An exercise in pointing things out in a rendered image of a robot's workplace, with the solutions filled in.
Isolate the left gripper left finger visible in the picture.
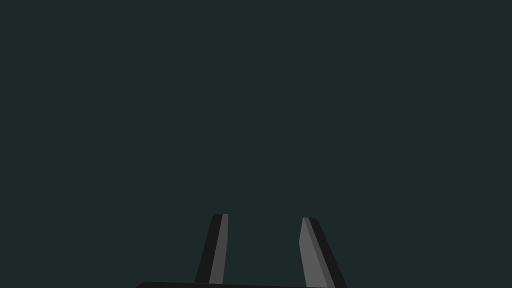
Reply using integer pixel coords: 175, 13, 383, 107
194, 213, 230, 285

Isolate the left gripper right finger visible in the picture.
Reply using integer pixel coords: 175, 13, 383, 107
298, 217, 348, 288

